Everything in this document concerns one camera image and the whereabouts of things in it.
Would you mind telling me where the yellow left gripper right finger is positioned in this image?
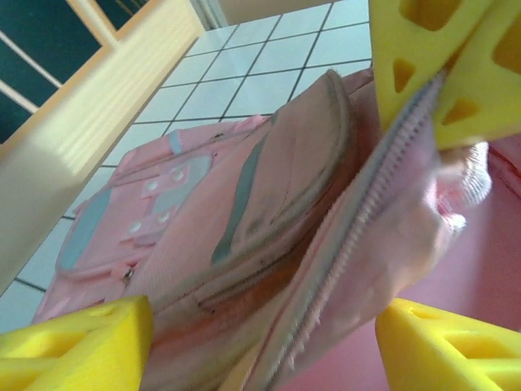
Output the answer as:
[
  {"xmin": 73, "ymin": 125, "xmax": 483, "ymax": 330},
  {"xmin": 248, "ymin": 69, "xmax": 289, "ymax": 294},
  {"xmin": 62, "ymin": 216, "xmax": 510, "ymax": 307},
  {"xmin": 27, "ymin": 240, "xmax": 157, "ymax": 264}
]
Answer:
[{"xmin": 374, "ymin": 297, "xmax": 521, "ymax": 391}]

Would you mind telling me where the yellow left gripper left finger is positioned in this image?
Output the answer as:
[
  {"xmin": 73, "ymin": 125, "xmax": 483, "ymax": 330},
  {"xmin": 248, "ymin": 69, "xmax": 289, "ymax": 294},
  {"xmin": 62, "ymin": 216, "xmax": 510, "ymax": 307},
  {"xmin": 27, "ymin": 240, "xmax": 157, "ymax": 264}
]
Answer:
[{"xmin": 0, "ymin": 295, "xmax": 155, "ymax": 391}]

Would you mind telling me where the pink student backpack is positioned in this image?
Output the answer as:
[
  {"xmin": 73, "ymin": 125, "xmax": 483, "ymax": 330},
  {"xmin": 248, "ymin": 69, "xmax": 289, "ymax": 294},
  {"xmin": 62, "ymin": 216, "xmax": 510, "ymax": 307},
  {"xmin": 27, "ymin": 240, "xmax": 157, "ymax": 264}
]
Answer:
[{"xmin": 32, "ymin": 67, "xmax": 521, "ymax": 391}]

